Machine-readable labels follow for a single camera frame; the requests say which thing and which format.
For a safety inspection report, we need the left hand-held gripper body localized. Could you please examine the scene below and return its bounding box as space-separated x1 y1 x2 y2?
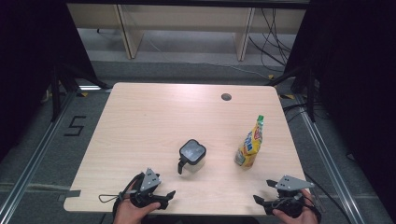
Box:
129 168 163 209

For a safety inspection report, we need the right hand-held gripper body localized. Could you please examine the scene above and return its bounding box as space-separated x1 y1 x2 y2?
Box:
273 175 316 218

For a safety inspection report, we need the yellow refill pouch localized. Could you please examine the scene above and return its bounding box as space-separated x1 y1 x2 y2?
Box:
233 114 265 169

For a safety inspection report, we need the person's right hand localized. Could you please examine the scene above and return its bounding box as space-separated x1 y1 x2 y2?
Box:
272 188 319 224

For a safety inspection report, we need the person's left hand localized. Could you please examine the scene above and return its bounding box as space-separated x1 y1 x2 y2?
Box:
113 181 162 224

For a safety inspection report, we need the grey tape strip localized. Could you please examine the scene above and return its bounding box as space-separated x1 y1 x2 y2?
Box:
57 189 82 203

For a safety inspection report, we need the black tripod stand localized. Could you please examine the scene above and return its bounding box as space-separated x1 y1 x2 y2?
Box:
49 61 112 123
264 65 318 123

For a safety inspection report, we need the black curtain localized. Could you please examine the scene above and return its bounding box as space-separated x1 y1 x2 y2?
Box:
0 0 98 162
283 0 396 216

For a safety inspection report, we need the light wooden shelf unit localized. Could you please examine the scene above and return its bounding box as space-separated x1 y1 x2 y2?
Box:
66 3 307 62

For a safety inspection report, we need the black wrist strap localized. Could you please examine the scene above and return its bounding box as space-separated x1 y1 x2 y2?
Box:
112 173 146 218
303 194 322 223

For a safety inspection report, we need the black floor cable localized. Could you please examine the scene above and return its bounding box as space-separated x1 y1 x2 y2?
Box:
303 172 354 224

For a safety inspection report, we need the aluminium floor rail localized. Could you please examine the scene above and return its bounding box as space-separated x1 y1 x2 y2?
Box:
293 92 366 224
0 90 78 224

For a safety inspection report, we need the grey cord loop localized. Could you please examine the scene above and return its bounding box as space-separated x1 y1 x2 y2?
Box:
98 192 125 204

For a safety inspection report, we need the thin white cable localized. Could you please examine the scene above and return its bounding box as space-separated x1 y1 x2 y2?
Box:
144 31 271 79

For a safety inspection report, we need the bundle of black cables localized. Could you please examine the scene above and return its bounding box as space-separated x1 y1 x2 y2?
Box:
247 7 297 74

